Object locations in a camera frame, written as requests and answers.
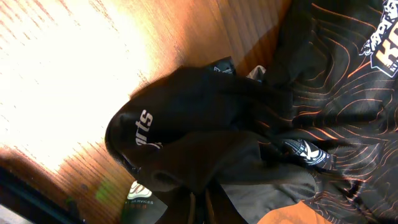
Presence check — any black orange patterned jersey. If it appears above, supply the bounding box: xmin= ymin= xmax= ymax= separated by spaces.
xmin=104 ymin=1 xmax=397 ymax=223

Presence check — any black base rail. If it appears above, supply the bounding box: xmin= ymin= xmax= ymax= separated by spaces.
xmin=1 ymin=168 xmax=84 ymax=224

